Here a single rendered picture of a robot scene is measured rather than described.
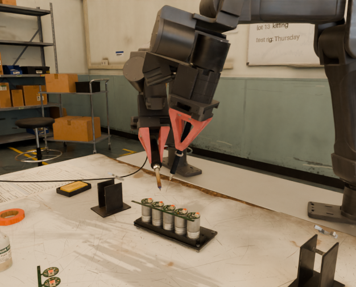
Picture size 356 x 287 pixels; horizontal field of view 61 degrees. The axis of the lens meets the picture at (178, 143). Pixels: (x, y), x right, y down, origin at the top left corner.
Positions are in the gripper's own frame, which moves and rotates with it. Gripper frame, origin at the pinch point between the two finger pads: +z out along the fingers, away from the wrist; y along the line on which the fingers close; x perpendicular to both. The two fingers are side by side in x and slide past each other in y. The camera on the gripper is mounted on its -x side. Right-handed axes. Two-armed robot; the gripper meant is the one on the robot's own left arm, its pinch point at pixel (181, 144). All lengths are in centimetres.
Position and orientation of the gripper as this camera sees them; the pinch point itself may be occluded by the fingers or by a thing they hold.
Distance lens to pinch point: 56.5
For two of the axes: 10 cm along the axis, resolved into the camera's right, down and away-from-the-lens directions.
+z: -2.8, 9.0, 3.3
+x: 8.8, 3.8, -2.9
